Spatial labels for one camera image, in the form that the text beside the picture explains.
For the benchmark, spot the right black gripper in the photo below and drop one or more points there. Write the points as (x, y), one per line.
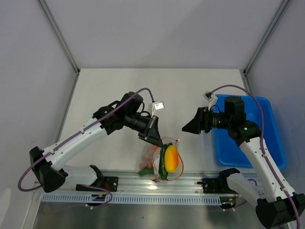
(200, 122)

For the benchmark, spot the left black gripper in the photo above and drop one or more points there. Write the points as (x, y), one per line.
(154, 137)

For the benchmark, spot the yellow bell pepper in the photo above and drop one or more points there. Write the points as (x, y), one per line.
(171, 159)

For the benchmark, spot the clear orange zip top bag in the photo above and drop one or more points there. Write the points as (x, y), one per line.
(171, 176)

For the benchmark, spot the green chili pepper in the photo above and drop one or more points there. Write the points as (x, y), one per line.
(163, 174)

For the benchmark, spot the red cherry tomato bunch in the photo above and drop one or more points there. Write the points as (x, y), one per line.
(147, 157)

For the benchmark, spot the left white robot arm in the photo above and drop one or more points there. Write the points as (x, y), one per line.
(49, 165)

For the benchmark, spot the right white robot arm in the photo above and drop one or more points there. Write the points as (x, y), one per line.
(275, 202)

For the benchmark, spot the blue plastic bin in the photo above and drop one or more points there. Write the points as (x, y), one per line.
(229, 154)

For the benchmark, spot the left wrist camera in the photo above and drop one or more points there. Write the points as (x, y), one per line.
(155, 106)

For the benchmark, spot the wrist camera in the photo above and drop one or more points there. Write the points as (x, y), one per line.
(155, 106)
(211, 98)

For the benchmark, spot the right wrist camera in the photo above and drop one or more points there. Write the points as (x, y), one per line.
(211, 98)

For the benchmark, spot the aluminium mounting rail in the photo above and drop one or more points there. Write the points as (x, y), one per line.
(152, 182)

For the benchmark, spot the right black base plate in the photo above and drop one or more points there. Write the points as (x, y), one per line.
(215, 186)

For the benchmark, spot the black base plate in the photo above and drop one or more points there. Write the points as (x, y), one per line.
(108, 183)
(215, 186)

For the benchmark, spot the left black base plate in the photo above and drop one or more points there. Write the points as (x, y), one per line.
(108, 183)

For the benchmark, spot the right aluminium frame post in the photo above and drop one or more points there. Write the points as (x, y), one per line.
(267, 34)

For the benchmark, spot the aluminium frame post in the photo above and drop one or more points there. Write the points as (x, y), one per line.
(267, 34)
(58, 34)

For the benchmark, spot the white slotted cable duct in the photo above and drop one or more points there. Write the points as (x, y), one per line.
(132, 199)

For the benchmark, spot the left aluminium frame post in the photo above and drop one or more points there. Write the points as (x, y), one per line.
(58, 34)

